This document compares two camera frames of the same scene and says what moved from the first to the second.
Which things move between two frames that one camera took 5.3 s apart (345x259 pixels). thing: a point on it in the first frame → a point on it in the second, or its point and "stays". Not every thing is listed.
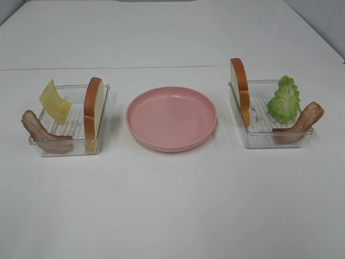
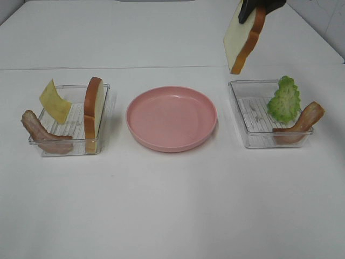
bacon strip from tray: x=52 y=143 stays
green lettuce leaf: x=283 y=105 stays
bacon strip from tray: x=298 y=133 stays
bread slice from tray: x=240 y=86 → x=240 y=39
